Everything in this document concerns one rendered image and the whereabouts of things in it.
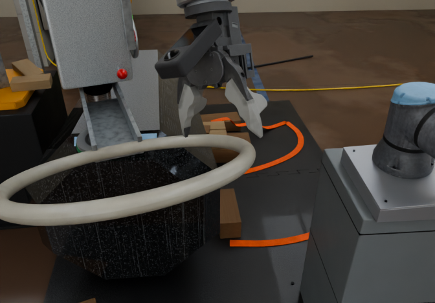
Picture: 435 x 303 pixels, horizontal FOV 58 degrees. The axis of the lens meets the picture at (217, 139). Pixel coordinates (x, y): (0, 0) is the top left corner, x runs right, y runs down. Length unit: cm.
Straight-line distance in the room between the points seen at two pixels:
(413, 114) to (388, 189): 24
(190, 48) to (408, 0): 741
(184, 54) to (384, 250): 105
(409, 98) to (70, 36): 100
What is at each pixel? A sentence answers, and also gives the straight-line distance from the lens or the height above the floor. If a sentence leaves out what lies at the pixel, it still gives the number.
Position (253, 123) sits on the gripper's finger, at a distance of 55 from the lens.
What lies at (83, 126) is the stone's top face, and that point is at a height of 87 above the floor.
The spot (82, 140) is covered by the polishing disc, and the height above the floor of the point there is 92.
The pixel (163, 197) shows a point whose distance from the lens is 55.
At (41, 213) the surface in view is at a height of 131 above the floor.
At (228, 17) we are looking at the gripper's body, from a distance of 62.
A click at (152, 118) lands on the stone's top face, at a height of 87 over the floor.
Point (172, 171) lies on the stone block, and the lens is 163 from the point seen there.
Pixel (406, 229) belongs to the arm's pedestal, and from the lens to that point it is 137.
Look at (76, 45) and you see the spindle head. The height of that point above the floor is 130.
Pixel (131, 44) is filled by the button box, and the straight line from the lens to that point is 126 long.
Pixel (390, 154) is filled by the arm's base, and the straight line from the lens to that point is 137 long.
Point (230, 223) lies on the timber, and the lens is 222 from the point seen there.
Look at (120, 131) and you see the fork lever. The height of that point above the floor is 112.
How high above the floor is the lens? 167
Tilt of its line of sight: 32 degrees down
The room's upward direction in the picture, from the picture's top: straight up
